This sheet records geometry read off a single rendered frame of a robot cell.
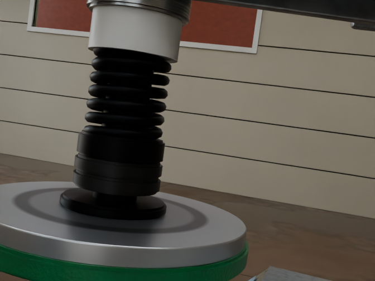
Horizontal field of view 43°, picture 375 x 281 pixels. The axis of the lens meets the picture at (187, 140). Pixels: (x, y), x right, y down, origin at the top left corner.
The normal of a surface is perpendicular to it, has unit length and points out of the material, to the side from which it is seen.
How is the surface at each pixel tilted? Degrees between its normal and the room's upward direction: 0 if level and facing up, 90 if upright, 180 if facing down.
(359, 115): 90
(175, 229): 0
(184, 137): 90
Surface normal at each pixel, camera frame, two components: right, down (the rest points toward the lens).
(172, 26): 0.81, 0.14
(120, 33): -0.21, 0.02
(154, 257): 0.38, 0.10
